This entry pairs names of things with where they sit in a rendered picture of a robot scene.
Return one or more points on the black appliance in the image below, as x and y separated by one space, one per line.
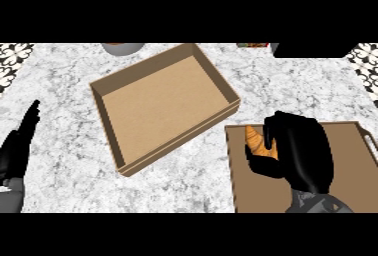
315 50

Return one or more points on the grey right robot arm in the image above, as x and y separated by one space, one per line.
317 204

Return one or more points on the grey round bowl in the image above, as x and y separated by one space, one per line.
121 48

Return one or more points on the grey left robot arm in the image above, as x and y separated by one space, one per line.
10 196

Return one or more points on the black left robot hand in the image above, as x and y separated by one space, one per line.
15 150

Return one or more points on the cardboard box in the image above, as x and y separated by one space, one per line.
162 100

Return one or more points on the brown tray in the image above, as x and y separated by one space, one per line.
255 186

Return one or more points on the small colourful box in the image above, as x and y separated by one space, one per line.
251 44

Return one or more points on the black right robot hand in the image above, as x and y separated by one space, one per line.
304 153

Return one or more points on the orange croissant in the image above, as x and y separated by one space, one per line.
255 141

